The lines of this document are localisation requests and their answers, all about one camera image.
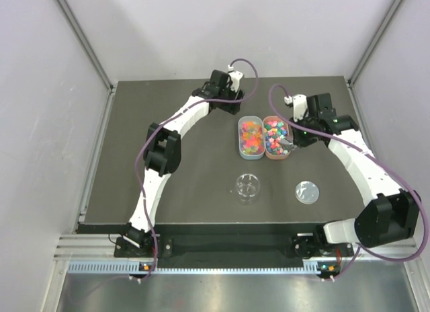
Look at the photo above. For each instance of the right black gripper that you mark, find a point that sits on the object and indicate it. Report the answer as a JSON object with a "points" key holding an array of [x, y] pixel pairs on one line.
{"points": [[298, 140]]}

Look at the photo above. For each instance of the right aluminium corner post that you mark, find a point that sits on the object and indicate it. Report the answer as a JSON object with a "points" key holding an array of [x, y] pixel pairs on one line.
{"points": [[375, 40]]}

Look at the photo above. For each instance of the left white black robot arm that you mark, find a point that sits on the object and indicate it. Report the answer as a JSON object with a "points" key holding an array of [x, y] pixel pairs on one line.
{"points": [[161, 155]]}

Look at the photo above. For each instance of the clear round jar lid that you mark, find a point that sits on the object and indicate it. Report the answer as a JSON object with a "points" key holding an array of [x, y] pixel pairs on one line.
{"points": [[307, 192]]}

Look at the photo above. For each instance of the clear plastic jar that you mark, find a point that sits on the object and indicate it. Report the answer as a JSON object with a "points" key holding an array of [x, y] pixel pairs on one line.
{"points": [[247, 187]]}

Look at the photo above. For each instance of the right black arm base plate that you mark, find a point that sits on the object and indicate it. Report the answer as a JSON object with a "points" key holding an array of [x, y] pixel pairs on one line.
{"points": [[306, 246]]}

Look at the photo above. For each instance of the pink tray of opaque candies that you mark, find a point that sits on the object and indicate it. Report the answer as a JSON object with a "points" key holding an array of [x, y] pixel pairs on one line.
{"points": [[275, 129]]}

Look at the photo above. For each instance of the aluminium front frame rail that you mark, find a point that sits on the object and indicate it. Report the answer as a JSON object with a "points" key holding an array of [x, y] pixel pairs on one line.
{"points": [[99, 247]]}

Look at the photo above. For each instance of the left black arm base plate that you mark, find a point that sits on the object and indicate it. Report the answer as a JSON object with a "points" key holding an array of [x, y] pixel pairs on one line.
{"points": [[126, 248]]}

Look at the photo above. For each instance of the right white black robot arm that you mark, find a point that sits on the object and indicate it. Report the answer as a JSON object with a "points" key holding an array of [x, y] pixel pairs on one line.
{"points": [[390, 212]]}

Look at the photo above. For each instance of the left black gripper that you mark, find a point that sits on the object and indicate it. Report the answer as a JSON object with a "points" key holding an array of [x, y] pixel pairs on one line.
{"points": [[232, 106]]}

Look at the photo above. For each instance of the left aluminium corner post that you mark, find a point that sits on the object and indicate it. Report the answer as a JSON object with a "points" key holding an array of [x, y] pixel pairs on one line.
{"points": [[84, 42]]}

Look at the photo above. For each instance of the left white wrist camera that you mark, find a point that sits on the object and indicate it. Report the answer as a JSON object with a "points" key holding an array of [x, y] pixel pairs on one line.
{"points": [[234, 79]]}

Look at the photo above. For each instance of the blue tray of translucent candies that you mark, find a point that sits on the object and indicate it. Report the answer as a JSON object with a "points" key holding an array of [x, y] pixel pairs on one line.
{"points": [[251, 138]]}

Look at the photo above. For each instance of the aluminium corner post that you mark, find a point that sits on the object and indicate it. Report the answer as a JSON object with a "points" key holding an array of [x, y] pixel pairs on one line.
{"points": [[84, 42], [375, 40]]}

